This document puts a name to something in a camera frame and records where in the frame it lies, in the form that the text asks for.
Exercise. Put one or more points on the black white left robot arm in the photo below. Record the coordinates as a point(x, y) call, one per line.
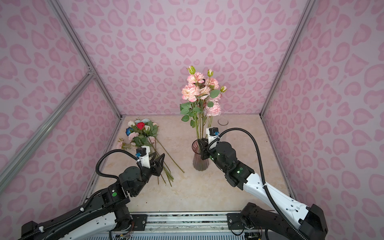
point(106, 209)

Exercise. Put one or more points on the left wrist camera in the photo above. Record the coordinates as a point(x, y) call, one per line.
point(142, 153)

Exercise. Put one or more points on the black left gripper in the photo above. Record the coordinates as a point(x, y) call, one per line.
point(157, 168)

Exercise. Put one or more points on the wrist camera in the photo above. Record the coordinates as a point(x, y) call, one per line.
point(142, 153)
point(213, 136)

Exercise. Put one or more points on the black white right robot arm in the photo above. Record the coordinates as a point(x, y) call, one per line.
point(289, 218)

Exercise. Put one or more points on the aluminium frame left diagonal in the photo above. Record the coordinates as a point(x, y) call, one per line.
point(19, 160)

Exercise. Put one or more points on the aluminium frame right post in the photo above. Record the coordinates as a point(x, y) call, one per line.
point(307, 13)

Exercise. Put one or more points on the clear frosted glass vase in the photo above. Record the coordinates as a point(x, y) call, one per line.
point(223, 124)

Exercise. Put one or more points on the red rose in bunch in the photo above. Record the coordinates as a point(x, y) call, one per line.
point(141, 125)

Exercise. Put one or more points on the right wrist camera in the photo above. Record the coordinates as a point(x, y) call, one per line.
point(213, 136)

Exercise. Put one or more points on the aluminium frame post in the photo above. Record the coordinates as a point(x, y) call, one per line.
point(307, 13)
point(79, 46)

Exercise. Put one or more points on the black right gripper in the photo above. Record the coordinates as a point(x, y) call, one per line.
point(204, 151)

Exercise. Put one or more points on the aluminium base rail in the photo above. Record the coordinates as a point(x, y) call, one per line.
point(198, 226)

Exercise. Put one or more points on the pink rosebud spray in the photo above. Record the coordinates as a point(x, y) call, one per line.
point(205, 84)

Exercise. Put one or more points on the pale pink carnation spray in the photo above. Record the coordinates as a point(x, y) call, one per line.
point(136, 140)

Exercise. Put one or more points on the aluminium frame left post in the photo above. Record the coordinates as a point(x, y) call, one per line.
point(79, 46)

